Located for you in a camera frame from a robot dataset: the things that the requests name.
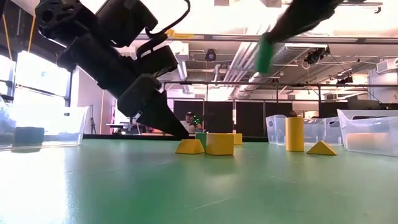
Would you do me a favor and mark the green cylinder block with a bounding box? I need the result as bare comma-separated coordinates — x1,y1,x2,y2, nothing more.
254,32,275,75

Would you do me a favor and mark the white wall unit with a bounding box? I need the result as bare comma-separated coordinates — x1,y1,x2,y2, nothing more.
375,57,398,75

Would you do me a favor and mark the blue cylinder block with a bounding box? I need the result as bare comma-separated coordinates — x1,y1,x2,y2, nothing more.
12,126,45,147

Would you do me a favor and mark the green cube block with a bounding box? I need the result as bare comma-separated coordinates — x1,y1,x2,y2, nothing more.
195,132,208,150

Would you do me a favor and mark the overhead camera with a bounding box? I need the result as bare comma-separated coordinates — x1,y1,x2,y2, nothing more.
204,49,218,62

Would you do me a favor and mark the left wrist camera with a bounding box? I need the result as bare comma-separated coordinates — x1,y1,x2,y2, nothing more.
134,33,180,78

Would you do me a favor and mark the slim yellow cylinder block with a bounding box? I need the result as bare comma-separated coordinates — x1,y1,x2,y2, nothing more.
285,116,305,152

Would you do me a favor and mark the black ceiling-mounted device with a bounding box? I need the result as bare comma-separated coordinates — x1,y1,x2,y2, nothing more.
303,45,331,65

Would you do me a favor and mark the person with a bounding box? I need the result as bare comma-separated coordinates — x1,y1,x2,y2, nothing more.
181,111,203,134

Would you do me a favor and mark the tripod stand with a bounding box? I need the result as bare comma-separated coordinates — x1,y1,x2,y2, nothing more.
89,104,96,135

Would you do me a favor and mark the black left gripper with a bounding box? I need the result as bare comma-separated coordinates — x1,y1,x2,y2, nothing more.
57,0,190,140

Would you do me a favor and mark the yellow wedge block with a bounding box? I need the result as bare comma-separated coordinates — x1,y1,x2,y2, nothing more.
174,138,206,156
306,140,338,156

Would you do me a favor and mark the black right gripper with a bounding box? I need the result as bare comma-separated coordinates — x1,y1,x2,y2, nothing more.
266,0,345,43

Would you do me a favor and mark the green table mat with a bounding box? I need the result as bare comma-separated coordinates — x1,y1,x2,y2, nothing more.
0,138,398,224

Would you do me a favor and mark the black overhead frame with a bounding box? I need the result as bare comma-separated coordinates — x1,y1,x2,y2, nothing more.
133,32,398,138

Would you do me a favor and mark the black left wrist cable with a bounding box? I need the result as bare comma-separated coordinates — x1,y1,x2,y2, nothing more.
144,0,191,43

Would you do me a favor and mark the black partition panel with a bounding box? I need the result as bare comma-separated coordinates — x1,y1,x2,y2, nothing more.
172,99,398,138

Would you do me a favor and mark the thick yellow cylinder block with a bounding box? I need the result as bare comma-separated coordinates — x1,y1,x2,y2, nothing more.
346,132,390,149

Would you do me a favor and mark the clear plastic bin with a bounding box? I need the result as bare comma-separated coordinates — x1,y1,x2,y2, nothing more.
265,114,343,146
336,108,398,158
0,96,90,151

